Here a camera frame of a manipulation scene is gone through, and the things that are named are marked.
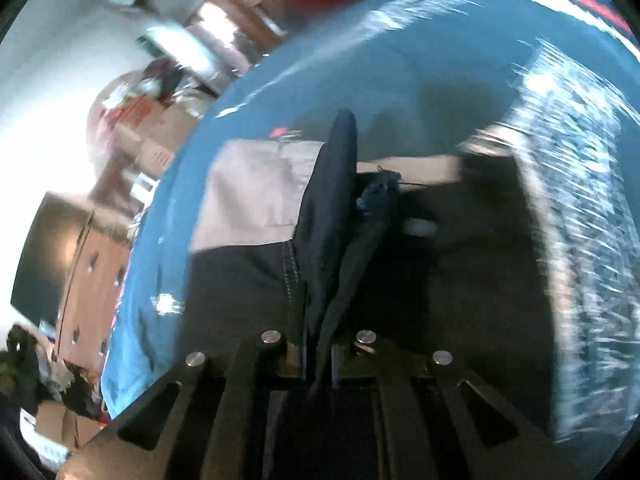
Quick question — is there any navy work jacket grey collar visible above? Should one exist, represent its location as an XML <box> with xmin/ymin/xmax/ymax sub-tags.
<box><xmin>177</xmin><ymin>111</ymin><xmax>554</xmax><ymax>428</ymax></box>

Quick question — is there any pile of mixed clothes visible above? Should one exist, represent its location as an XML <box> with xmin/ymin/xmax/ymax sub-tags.
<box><xmin>1</xmin><ymin>324</ymin><xmax>103</xmax><ymax>420</ymax></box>

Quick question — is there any wooden drawer dresser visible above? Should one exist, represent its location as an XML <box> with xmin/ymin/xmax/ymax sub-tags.
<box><xmin>55</xmin><ymin>224</ymin><xmax>130</xmax><ymax>376</ymax></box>

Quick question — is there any black television screen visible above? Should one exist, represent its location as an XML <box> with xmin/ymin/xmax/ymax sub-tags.
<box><xmin>11</xmin><ymin>193</ymin><xmax>91</xmax><ymax>326</ymax></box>

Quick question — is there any upper cardboard box red print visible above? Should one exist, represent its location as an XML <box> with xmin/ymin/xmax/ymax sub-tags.
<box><xmin>88</xmin><ymin>70</ymin><xmax>198</xmax><ymax>179</ymax></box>

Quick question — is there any blue patterned bed sheet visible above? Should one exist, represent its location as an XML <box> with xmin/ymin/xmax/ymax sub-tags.
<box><xmin>98</xmin><ymin>0</ymin><xmax>640</xmax><ymax>476</ymax></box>

